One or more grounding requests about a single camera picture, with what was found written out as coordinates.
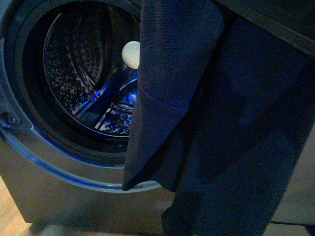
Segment dark navy garment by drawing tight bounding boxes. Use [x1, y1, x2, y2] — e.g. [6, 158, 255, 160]
[123, 0, 315, 236]

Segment grey front-load washing machine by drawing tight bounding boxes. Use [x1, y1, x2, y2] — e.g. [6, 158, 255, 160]
[0, 0, 315, 235]

